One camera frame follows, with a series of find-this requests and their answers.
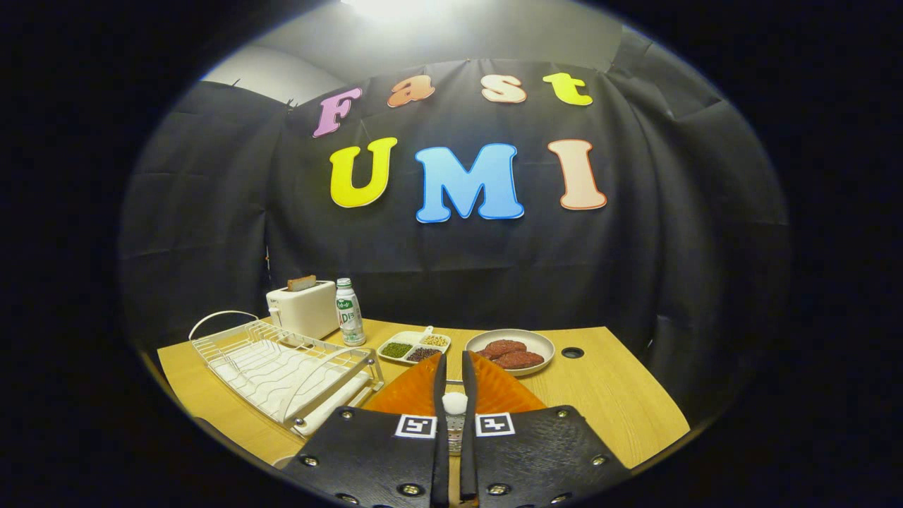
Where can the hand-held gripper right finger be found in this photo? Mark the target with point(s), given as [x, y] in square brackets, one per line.
[536, 458]

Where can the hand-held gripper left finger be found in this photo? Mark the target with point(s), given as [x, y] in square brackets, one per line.
[374, 458]

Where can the beige plate with meat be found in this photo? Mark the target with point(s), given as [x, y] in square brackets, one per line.
[544, 342]

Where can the red meat piece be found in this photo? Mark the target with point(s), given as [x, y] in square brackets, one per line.
[502, 347]
[522, 360]

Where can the white divided bean tray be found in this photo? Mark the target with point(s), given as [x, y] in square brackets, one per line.
[413, 340]

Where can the white green-label drink bottle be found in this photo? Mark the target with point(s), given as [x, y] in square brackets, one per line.
[350, 317]

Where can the white toaster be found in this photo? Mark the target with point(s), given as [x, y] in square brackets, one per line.
[310, 310]

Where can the toasted bread slice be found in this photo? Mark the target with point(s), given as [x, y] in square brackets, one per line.
[302, 283]

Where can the black backdrop cloth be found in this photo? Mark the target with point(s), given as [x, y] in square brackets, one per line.
[635, 247]

